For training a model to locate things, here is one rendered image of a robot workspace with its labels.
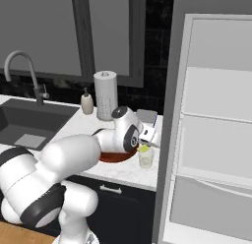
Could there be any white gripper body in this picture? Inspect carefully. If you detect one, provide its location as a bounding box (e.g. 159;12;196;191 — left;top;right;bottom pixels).
148;113;163;150

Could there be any glass of lemonade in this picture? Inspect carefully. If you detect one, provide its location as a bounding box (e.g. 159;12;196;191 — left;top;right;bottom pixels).
137;144;156;170

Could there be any grey fridge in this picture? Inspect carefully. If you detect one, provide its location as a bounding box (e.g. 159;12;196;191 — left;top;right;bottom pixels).
152;0;252;244

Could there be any red-brown bowl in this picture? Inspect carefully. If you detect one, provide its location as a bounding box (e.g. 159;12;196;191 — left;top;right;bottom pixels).
97;147;139;164

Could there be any pale grey fridge door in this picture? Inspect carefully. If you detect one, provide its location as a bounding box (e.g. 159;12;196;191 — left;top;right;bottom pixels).
161;13;252;244

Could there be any grey flat block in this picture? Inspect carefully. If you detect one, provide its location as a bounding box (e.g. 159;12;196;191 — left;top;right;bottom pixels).
135;108;158;125

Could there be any dark blue drawer front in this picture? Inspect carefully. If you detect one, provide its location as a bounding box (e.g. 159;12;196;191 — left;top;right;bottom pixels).
65;174;158;207

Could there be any white paper towel roll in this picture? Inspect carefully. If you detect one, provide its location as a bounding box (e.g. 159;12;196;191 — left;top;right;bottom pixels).
93;70;119;122

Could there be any beige soap dispenser bottle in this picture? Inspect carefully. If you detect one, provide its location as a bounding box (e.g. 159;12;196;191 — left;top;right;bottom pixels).
80;87;95;116

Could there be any dark blue cupboard door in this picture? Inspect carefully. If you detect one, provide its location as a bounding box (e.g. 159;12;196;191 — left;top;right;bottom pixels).
86;197;156;244

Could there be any dark grey sink basin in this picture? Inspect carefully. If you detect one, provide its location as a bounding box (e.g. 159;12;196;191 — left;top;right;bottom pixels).
0;97;81;153

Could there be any grey curved sink tap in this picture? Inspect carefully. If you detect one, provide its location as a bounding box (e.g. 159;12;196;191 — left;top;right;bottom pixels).
3;49;50;107

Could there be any silver drawer handle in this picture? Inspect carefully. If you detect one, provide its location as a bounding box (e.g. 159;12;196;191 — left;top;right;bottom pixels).
98;184;123;195

